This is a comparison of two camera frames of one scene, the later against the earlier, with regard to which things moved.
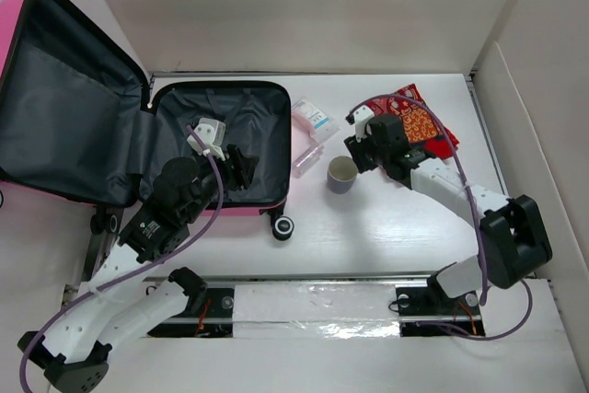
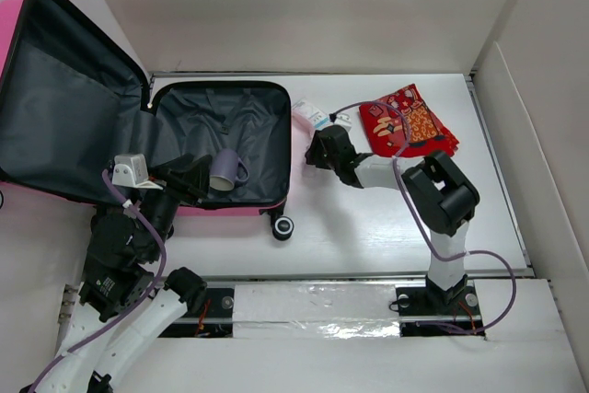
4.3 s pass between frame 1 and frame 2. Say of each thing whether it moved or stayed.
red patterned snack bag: stayed
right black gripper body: moved
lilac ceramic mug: moved
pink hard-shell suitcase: stayed
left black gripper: moved
